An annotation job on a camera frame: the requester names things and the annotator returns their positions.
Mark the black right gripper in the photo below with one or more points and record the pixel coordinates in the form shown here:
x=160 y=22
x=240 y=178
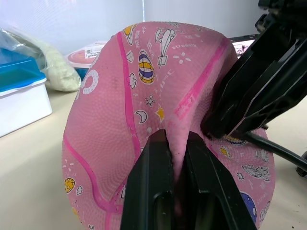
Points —
x=285 y=19

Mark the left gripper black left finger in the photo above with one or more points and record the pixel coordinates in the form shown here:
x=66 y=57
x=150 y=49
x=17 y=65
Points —
x=148 y=187

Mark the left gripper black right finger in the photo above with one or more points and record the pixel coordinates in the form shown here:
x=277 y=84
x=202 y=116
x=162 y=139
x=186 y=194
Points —
x=211 y=191

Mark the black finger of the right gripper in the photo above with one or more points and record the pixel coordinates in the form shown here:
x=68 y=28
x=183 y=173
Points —
x=235 y=91

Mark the pink printed rubber ball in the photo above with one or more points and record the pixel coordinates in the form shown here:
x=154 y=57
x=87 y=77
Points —
x=108 y=115

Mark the black framed screen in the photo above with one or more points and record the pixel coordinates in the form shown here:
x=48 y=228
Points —
x=242 y=46

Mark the round tub with pink lid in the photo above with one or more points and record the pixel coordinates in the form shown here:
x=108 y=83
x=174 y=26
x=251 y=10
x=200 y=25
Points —
x=81 y=56

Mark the clear bag of white filling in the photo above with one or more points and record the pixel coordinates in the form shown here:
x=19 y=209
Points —
x=57 y=69

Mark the white box with blue lid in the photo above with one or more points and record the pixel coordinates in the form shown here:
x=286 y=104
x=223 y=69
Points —
x=24 y=105

